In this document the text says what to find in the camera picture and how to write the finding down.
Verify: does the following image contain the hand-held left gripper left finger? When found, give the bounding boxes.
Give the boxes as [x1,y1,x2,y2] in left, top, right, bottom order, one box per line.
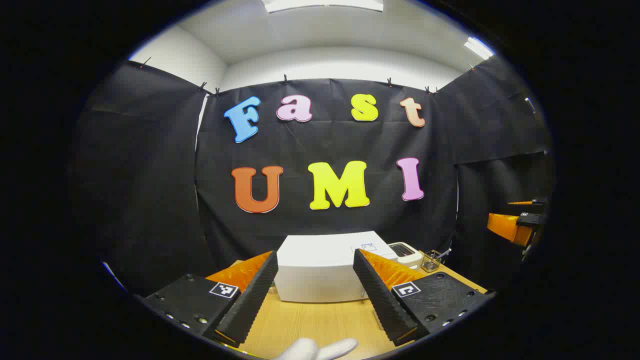
[144,250,280,347]

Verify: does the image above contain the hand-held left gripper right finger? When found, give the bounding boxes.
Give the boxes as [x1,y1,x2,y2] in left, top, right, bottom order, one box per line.
[353,248,496,347]

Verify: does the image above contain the white microwave oven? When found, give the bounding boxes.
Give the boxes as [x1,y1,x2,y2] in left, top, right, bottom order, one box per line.
[274,231,401,304]

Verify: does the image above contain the white toaster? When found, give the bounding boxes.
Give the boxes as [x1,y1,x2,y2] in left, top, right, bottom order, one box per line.
[387,242,424,271]

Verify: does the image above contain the black backdrop cloth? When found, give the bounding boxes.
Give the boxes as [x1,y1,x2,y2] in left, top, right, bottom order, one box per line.
[75,55,556,298]

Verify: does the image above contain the ceiling light panel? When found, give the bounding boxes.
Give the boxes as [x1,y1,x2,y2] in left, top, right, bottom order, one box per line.
[261,0,385,14]
[464,36,495,61]

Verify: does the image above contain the wire mesh basket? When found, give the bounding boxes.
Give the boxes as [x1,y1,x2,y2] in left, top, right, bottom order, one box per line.
[421,250,443,273]

